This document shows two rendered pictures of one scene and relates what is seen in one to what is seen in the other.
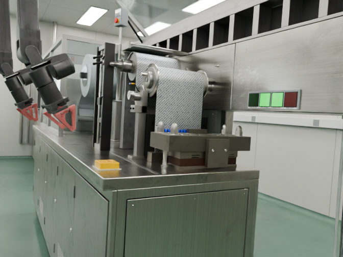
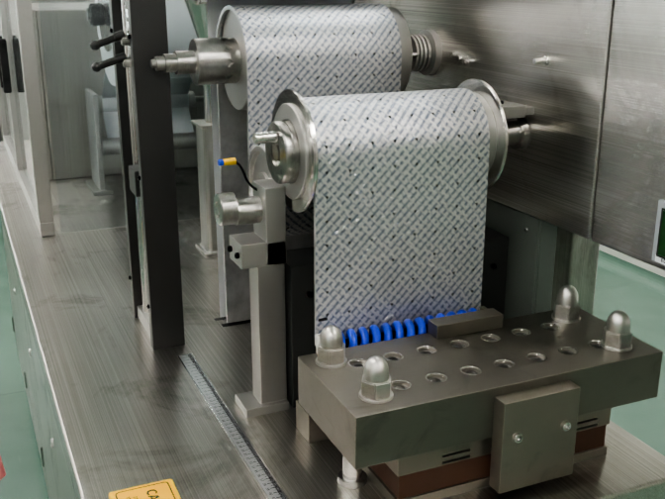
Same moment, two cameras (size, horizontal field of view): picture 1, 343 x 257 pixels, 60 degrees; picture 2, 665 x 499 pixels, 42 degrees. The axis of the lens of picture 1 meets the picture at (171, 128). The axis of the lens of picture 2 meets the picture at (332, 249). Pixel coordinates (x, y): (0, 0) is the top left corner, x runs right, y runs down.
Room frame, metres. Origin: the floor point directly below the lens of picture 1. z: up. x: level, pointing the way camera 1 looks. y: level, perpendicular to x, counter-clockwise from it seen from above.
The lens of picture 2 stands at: (0.31, -0.05, 1.46)
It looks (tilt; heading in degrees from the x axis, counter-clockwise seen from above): 18 degrees down; 6
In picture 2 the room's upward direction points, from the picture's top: straight up
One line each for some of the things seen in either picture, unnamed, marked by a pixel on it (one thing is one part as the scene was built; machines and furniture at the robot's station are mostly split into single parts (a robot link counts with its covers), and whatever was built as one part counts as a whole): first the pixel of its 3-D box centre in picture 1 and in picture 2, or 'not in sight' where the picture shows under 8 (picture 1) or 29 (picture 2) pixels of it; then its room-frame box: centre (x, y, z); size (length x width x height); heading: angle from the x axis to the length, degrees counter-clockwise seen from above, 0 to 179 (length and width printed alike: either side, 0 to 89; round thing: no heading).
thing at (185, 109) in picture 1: (179, 113); (402, 261); (1.33, -0.03, 1.11); 0.23 x 0.01 x 0.18; 120
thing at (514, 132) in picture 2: (205, 86); (499, 134); (1.47, -0.15, 1.25); 0.07 x 0.04 x 0.04; 120
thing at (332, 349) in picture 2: (160, 127); (331, 344); (1.21, 0.04, 1.05); 0.04 x 0.04 x 0.04
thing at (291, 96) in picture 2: (151, 80); (293, 150); (1.32, 0.10, 1.25); 0.15 x 0.01 x 0.15; 30
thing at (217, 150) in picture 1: (217, 153); (535, 437); (1.17, -0.19, 0.96); 0.10 x 0.03 x 0.11; 120
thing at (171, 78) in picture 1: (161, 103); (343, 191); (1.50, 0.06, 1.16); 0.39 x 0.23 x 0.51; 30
